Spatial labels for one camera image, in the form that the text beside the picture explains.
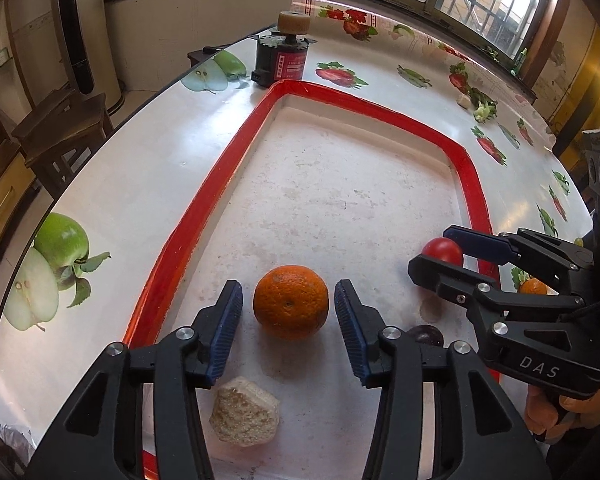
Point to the yellow wooden cabinet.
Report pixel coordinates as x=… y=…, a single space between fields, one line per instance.
x=0 y=195

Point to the red rimmed white tray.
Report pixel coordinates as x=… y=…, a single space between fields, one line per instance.
x=330 y=185

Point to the dark purple plum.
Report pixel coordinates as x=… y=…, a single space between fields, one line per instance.
x=425 y=335

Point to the orange mandarin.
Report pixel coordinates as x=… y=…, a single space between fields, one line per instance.
x=532 y=288
x=290 y=302

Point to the fruit print tablecloth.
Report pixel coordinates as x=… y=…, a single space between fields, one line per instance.
x=145 y=170

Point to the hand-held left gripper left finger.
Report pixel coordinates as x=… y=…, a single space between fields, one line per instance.
x=227 y=325

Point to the small white cube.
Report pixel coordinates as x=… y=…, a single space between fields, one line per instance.
x=464 y=101

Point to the red black jar with cork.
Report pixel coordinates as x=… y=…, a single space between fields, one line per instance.
x=280 y=60

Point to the red tomato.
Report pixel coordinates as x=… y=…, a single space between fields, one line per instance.
x=440 y=250

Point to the green bottle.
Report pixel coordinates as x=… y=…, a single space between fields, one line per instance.
x=521 y=62

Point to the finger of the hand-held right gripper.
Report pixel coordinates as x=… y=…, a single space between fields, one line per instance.
x=440 y=275
x=475 y=244

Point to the dark wooden stool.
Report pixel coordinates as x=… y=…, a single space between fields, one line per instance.
x=60 y=130

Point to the person's right hand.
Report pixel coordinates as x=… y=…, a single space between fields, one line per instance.
x=542 y=412

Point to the green leafy vegetable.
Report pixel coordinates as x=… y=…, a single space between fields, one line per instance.
x=482 y=105

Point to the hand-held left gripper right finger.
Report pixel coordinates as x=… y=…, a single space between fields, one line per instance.
x=350 y=325

